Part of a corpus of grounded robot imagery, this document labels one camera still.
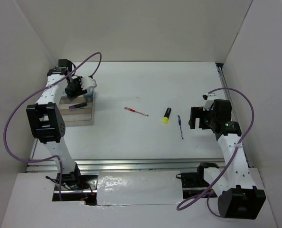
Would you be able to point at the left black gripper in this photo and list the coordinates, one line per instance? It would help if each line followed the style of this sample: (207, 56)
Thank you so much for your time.
(79, 92)

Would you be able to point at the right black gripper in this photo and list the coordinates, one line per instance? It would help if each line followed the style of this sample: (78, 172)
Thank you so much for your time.
(196, 112)

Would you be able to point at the blue pen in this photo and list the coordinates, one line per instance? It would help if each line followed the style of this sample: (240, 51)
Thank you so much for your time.
(180, 127)

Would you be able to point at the blue jar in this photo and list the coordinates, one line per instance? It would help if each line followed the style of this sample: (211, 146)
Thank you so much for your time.
(90, 92)
(64, 95)

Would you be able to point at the purple highlighter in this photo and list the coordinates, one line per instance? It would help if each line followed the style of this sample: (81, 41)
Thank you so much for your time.
(78, 106)

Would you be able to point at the yellow highlighter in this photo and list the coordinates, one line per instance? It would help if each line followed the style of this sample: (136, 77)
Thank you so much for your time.
(166, 115)

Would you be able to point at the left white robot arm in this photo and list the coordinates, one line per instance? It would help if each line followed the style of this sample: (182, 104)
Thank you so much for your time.
(48, 126)

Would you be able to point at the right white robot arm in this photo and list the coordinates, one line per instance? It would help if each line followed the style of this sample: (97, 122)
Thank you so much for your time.
(238, 195)

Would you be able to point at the clear tiered organizer tray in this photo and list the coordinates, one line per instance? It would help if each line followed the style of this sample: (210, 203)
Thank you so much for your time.
(82, 116)

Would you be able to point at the red pen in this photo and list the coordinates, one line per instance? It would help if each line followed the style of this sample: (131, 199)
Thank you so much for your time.
(132, 110)

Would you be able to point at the white foil front cover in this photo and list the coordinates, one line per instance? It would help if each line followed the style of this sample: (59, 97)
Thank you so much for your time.
(139, 188)

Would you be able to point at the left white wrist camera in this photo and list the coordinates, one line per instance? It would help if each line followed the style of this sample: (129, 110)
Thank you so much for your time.
(88, 82)

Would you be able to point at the aluminium table frame rail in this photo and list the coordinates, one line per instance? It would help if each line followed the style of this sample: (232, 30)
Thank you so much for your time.
(124, 140)

